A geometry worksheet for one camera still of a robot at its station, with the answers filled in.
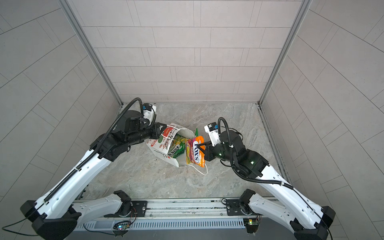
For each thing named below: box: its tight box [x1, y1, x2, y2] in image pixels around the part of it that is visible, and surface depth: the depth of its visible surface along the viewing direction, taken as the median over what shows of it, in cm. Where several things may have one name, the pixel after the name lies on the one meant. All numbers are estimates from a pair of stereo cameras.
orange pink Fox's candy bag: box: [186, 136, 206, 168], surface depth 66 cm
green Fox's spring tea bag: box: [167, 128, 199, 159], surface depth 84 cm
